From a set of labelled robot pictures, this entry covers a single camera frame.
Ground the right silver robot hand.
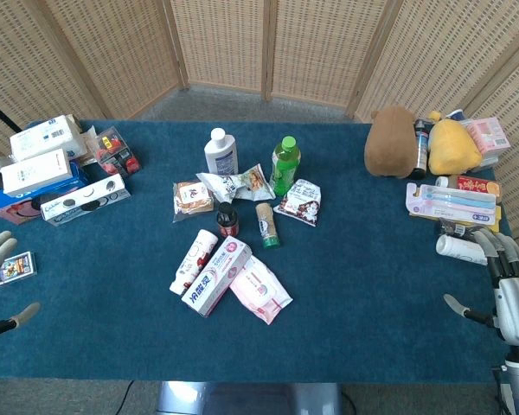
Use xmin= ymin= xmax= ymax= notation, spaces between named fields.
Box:
xmin=443 ymin=227 xmax=519 ymax=347

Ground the white yogurt bottle red print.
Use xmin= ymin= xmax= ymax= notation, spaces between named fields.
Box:
xmin=169 ymin=228 xmax=220 ymax=297

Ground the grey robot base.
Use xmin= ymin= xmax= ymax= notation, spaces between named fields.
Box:
xmin=157 ymin=380 xmax=343 ymax=415

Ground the white plain tube bottle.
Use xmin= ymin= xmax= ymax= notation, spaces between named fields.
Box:
xmin=435 ymin=233 xmax=490 ymax=266

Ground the dark vinegar bottle red label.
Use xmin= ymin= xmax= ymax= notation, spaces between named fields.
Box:
xmin=215 ymin=201 xmax=240 ymax=239

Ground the white lotion bottle blue label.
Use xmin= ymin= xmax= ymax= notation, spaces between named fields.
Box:
xmin=203 ymin=127 xmax=240 ymax=176

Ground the green tea bottle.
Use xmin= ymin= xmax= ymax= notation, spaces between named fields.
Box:
xmin=268 ymin=135 xmax=302 ymax=198

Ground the playing card pack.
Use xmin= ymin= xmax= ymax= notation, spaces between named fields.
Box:
xmin=0 ymin=251 xmax=38 ymax=288

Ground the blue cookie box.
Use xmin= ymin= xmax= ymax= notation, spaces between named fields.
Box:
xmin=0 ymin=161 xmax=90 ymax=227

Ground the plain white carton box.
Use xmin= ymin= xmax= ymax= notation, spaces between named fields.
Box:
xmin=0 ymin=148 xmax=74 ymax=198

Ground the dark patterned snack bag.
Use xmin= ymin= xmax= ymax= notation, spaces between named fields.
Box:
xmin=438 ymin=217 xmax=477 ymax=239

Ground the white Oreo cookie box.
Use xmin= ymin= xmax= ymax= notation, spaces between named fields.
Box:
xmin=39 ymin=173 xmax=131 ymax=228

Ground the toothbrush blister pack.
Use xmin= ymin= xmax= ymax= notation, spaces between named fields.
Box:
xmin=405 ymin=182 xmax=503 ymax=227

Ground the red yellow flat box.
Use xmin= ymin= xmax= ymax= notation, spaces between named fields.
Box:
xmin=455 ymin=174 xmax=503 ymax=201

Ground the white tissue pack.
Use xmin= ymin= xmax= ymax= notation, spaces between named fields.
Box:
xmin=9 ymin=113 xmax=88 ymax=163

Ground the clear box with red items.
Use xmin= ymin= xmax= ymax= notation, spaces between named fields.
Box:
xmin=87 ymin=125 xmax=143 ymax=176

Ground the yellow plush toy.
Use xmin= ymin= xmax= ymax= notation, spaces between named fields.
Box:
xmin=427 ymin=111 xmax=484 ymax=176

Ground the blue table cloth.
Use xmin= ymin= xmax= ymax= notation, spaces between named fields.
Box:
xmin=0 ymin=119 xmax=516 ymax=384

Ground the pink carton box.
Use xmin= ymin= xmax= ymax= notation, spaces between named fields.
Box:
xmin=464 ymin=116 xmax=512 ymax=157

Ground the packaged brown cake slice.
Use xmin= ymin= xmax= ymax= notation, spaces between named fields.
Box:
xmin=172 ymin=180 xmax=215 ymax=224

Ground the brown plush toy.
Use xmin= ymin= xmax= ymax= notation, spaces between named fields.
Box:
xmin=363 ymin=104 xmax=418 ymax=180

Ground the pink white toothpaste box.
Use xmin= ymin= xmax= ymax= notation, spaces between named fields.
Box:
xmin=180 ymin=235 xmax=253 ymax=318

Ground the white coffee candy bag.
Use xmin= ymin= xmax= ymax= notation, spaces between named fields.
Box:
xmin=272 ymin=177 xmax=323 ymax=228

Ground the white crumpled snack bag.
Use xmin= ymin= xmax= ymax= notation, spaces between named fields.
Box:
xmin=195 ymin=163 xmax=277 ymax=205

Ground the pink wet wipes pack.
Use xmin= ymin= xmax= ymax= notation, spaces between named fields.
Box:
xmin=228 ymin=254 xmax=294 ymax=327

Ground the pepper shaker green cap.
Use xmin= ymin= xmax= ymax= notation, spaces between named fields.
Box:
xmin=254 ymin=201 xmax=282 ymax=251

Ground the woven bamboo folding screen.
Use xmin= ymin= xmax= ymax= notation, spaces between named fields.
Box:
xmin=0 ymin=0 xmax=519 ymax=278

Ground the black cable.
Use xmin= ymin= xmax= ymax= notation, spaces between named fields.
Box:
xmin=114 ymin=380 xmax=136 ymax=415

